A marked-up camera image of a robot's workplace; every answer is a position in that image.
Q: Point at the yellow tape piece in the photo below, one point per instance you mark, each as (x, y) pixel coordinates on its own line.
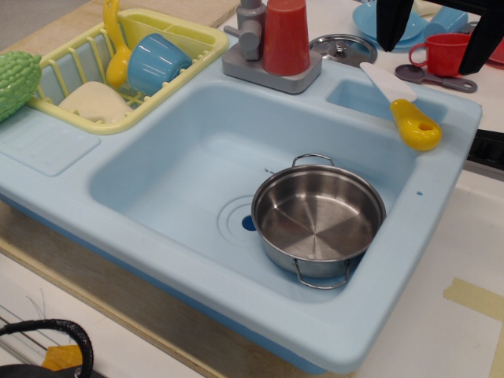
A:
(58, 358)

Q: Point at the grey toy faucet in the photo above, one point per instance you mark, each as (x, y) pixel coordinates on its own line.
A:
(244, 59)

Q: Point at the light blue toy sink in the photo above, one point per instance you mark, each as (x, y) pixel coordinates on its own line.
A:
(170, 198)

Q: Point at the stainless steel pot lid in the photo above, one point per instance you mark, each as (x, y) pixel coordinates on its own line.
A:
(346, 49)

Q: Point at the blue plastic cup in rack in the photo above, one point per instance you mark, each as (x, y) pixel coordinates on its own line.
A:
(155, 61)

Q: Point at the green toy bitter gourd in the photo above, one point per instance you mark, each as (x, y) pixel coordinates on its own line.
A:
(20, 77)

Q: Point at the red plastic plate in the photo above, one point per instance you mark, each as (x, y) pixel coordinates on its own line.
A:
(497, 56)

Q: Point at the grey plastic spoon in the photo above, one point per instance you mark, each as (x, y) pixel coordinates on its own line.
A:
(417, 75)

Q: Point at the beige masking tape strip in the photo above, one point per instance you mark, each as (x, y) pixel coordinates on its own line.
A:
(484, 302)

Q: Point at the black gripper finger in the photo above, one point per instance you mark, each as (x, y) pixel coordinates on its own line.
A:
(391, 19)
(485, 37)

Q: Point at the yellow dish rack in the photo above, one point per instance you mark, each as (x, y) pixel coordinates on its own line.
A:
(81, 64)

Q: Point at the black rail at right edge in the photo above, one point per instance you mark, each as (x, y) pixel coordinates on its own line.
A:
(487, 149)

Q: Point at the yellow plastic spoon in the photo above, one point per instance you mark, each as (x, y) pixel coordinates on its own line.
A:
(117, 70)

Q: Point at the red plastic tumbler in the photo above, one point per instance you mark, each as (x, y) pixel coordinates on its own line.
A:
(286, 45)

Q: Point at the red plastic mug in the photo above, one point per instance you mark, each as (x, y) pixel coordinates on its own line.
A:
(441, 54)

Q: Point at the cream plastic item at top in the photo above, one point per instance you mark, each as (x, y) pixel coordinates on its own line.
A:
(425, 8)

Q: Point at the blue plastic cup on table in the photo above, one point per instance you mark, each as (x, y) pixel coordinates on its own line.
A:
(446, 21)

